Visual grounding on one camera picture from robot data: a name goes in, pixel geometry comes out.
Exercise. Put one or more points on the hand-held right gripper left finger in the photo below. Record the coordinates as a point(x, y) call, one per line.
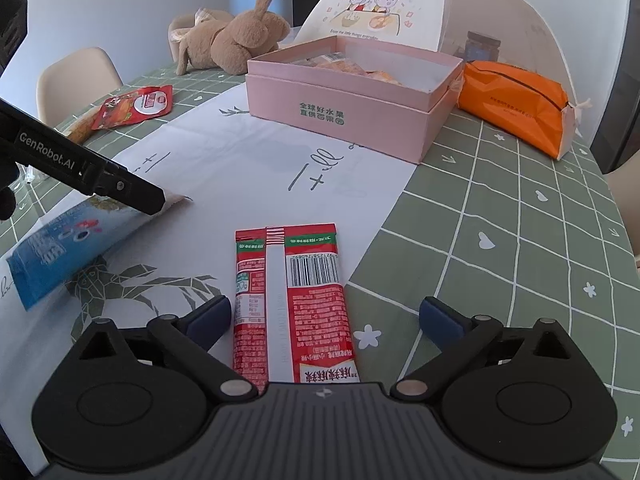
point(210, 322)

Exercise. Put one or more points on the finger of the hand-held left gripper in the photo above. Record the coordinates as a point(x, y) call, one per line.
point(135, 192)

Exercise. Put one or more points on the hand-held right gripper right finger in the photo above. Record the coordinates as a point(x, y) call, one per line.
point(442, 322)

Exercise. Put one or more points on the long red snack packet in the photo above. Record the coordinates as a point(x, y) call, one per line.
point(295, 310)

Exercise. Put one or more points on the blue snack packet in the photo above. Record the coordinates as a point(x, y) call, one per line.
point(65, 245)

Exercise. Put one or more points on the pink cardboard box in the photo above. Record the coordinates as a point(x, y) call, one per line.
point(340, 110)

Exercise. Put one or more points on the beige plastic chair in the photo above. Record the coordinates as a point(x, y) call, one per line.
point(182, 22)
point(75, 77)

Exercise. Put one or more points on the red orange snack packet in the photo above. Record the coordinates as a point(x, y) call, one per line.
point(135, 107)

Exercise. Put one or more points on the green checked tablecloth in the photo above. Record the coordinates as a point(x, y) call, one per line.
point(500, 200)

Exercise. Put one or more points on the brown plush rabbit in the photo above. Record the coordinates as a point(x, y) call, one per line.
point(240, 40)

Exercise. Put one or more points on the orange paper bag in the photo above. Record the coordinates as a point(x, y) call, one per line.
point(515, 100)

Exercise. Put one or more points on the white printed food cover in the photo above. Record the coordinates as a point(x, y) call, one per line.
point(500, 15)

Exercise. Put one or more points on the dark appliance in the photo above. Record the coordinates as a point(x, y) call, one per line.
point(615, 60)

